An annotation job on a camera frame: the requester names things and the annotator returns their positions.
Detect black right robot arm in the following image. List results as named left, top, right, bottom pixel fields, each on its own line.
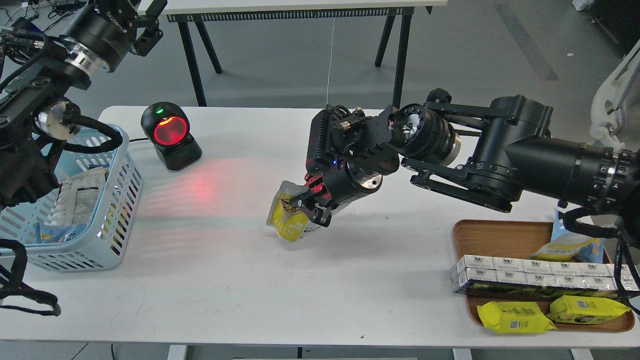
left=286, top=88, right=640, bottom=286

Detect blue snack bag in basket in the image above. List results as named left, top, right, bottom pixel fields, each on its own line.
left=35, top=222, right=87, bottom=244

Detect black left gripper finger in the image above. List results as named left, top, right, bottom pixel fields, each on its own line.
left=131, top=0, right=168, bottom=57
left=97, top=0, right=142, bottom=15

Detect light blue plastic basket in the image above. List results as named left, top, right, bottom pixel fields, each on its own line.
left=0, top=125, right=144, bottom=272

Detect black barcode scanner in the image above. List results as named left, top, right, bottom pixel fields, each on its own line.
left=141, top=101, right=202, bottom=172

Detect yellow snack pack left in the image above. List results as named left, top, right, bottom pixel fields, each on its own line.
left=477, top=301, right=557, bottom=334

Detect white robot stand frame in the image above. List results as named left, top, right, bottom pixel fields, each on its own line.
left=589, top=42, right=640, bottom=152

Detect background table with black legs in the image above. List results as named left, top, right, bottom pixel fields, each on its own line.
left=160, top=0, right=447, bottom=108

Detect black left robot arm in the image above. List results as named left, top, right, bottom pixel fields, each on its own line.
left=1, top=0, right=167, bottom=316

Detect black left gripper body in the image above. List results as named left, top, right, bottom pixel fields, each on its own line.
left=59, top=2, right=136, bottom=73

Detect white hanging cable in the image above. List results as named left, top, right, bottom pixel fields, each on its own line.
left=326, top=17, right=335, bottom=106

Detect yellow snack pack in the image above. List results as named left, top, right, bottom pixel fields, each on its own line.
left=546, top=295, right=631, bottom=325
left=477, top=301, right=557, bottom=334

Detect blue yellow snack bag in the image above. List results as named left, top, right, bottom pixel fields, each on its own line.
left=528, top=207, right=605, bottom=264

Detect silver boxed snack pack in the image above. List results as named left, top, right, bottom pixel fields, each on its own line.
left=449, top=254, right=622, bottom=300

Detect yellow snack pack right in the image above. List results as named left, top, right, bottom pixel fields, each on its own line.
left=546, top=295, right=631, bottom=325

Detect brown wooden tray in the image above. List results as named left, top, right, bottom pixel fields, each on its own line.
left=453, top=219, right=636, bottom=333

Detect black cables on floor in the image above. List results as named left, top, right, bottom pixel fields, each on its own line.
left=0, top=0, right=86, bottom=31

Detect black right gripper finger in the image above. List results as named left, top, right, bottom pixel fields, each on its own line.
left=290, top=173, right=326, bottom=203
left=288, top=197, right=332, bottom=227

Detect white snack bag in basket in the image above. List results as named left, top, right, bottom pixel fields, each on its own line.
left=48, top=167, right=109, bottom=227

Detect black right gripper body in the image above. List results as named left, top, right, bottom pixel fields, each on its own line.
left=312, top=162, right=383, bottom=212

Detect yellow white snack pouch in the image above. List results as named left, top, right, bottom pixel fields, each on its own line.
left=266, top=180, right=320, bottom=242

